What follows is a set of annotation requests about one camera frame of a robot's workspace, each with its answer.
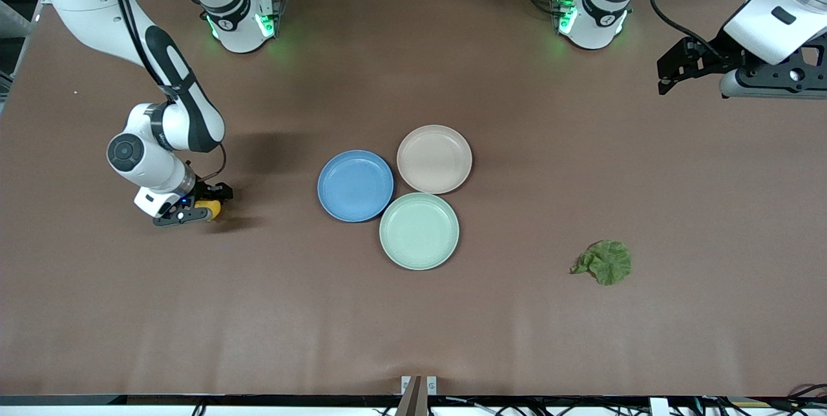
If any green lettuce leaf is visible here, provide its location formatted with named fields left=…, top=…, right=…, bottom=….
left=570, top=240, right=633, bottom=286

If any brown table cover sheet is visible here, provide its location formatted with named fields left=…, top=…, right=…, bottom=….
left=0, top=0, right=827, bottom=397

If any blue plate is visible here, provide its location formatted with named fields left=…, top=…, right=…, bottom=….
left=317, top=150, right=395, bottom=223

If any pale green plate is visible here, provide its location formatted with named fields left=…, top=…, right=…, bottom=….
left=379, top=192, right=460, bottom=271

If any beige plate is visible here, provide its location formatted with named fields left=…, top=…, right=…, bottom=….
left=396, top=125, right=473, bottom=195

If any black right camera mount bracket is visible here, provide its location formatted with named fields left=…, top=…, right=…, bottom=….
left=152, top=208, right=212, bottom=227

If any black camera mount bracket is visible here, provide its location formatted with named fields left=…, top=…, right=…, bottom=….
left=735, top=38, right=827, bottom=98
left=152, top=208, right=212, bottom=227

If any black left camera mount bracket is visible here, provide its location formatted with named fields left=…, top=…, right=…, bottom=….
left=735, top=38, right=827, bottom=98

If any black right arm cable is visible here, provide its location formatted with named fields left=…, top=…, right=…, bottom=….
left=103, top=0, right=228, bottom=184

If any black table edge rail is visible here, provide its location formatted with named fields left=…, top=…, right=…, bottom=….
left=0, top=394, right=827, bottom=408

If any metal table edge bracket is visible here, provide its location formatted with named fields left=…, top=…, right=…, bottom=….
left=395, top=375, right=438, bottom=416

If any black cable bundle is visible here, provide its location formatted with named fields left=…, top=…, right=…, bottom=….
left=783, top=382, right=827, bottom=411

